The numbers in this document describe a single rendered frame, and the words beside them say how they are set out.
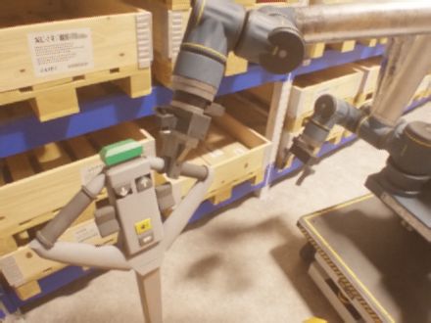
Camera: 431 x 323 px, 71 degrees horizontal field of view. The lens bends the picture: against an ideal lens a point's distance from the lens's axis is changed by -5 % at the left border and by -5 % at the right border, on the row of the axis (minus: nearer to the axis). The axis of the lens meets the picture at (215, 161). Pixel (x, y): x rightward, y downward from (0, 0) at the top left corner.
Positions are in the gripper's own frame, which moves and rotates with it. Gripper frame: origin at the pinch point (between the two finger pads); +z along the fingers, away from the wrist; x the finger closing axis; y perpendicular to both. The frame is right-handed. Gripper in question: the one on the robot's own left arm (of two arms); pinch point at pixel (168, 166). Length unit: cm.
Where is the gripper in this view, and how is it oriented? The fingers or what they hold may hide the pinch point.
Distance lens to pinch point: 73.1
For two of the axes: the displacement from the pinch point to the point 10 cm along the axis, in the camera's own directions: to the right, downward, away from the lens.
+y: -7.3, -1.7, -6.6
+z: -3.0, 9.5, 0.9
